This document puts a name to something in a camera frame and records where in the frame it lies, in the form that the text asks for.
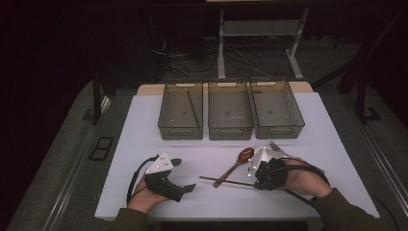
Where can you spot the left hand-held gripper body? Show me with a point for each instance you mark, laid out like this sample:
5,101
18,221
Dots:
162,184

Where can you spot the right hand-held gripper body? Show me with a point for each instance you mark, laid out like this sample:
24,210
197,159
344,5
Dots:
271,174

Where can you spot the brown wooden spoon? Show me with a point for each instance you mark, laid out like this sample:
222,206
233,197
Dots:
246,154

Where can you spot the black chopstick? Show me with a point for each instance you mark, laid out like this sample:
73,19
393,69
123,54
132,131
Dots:
224,181
296,196

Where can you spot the clear plastic bin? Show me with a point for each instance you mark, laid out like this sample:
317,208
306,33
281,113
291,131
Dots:
230,110
275,109
178,110

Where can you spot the brown chopstick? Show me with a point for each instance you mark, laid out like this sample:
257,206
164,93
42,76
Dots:
193,109

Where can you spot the person's left hand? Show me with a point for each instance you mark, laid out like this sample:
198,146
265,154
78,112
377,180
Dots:
142,200

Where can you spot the metal fork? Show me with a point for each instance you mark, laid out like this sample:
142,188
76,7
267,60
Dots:
275,147

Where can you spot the black metal stand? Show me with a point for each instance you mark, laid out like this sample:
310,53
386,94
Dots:
95,102
361,102

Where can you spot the metal floor rail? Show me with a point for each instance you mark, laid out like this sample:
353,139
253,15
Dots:
69,187
385,162

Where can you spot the white metal desk frame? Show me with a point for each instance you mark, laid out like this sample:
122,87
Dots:
220,48

